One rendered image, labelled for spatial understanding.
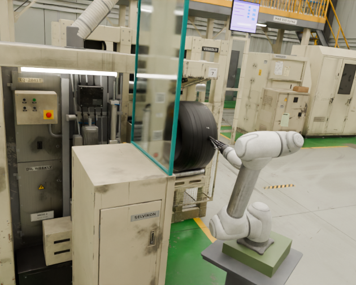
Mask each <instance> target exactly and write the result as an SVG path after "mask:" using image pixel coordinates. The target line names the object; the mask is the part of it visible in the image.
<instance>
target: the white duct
mask: <svg viewBox="0 0 356 285"><path fill-rule="evenodd" d="M117 2H118V0H94V1H93V2H92V4H90V6H89V7H88V8H87V9H86V10H85V11H84V12H83V13H82V14H81V15H80V16H79V17H78V18H77V20H76V21H75V22H74V23H73V24H72V25H71V26H74V27H78V28H79V31H78V32H79V33H77V35H79V36H80V37H81V38H85V37H86V36H87V35H88V34H89V33H90V32H91V31H92V30H93V28H94V27H95V26H96V25H97V24H98V23H99V22H100V21H101V20H102V18H103V17H104V16H105V15H106V14H107V13H108V12H109V11H110V10H111V9H112V8H113V6H114V5H115V4H116V3H117Z"/></svg>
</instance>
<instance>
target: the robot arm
mask: <svg viewBox="0 0 356 285"><path fill-rule="evenodd" d="M208 140H209V141H210V142H211V145H212V147H213V148H214V150H215V149H217V150H219V151H220V153H221V154H222V155H223V157H224V158H225V159H226V160H227V161H229V163H230V164H231V165H232V166H233V167H235V168H236V169H238V170H239V173H238V176H237V179H236V182H235V186H234V188H233V191H232V194H231V198H230V200H229V203H228V205H225V206H224V207H223V208H222V209H221V211H220V212H218V214H217V215H214V216H213V217H212V218H211V219H210V221H209V229H210V233H211V235H212V236H213V237H214V238H216V239H219V240H236V239H237V244H241V245H243V246H245V247H247V248H249V249H251V250H253V251H255V252H257V253H258V254H259V255H261V256H262V255H263V254H264V252H265V251H266V250H267V248H268V247H269V246H270V245H271V244H273V243H274V239H271V238H269V236H270V232H271V227H272V214H271V211H270V209H269V207H268V206H267V205H266V204H264V203H262V202H254V203H252V204H250V205H249V206H248V208H247V209H246V207H247V205H248V202H249V199H250V196H251V194H252V192H253V189H254V186H255V184H256V182H257V179H258V176H259V173H260V171H261V169H262V168H264V167H265V166H266V164H268V163H269V161H271V160H272V159H273V158H279V157H283V156H287V155H290V154H293V153H296V152H297V151H299V150H300V149H301V148H302V146H303V142H304V140H303V137H302V136H301V134H299V133H298V132H293V131H290V132H284V131H257V132H250V133H247V134H244V135H242V136H240V137H239V138H238V139H237V140H236V142H235V149H233V148H232V147H229V145H227V144H225V143H223V142H221V141H219V140H218V141H217V140H215V139H213V138H212V137H211V136H209V138H208Z"/></svg>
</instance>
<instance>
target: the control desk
mask: <svg viewBox="0 0 356 285"><path fill-rule="evenodd" d="M175 179H176V175H174V174H173V173H172V175H171V176H169V175H167V174H166V173H165V172H164V171H163V170H162V169H161V168H160V167H158V166H157V165H156V164H155V163H154V162H153V161H152V160H151V159H149V158H148V157H147V156H146V155H144V154H143V152H142V151H140V150H139V149H138V148H137V147H135V146H134V145H133V144H132V143H130V144H129V143H125V144H106V145H87V146H72V285H164V284H165V278H166V267H167V256H168V245H169V239H170V229H171V218H172V207H173V196H174V189H175Z"/></svg>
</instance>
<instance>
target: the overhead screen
mask: <svg viewBox="0 0 356 285"><path fill-rule="evenodd" d="M259 7H260V3H254V2H248V1H242V0H232V7H231V15H230V21H229V28H228V30H229V31H238V32H245V33H253V34H255V32H256V27H257V21H258V14H259Z"/></svg>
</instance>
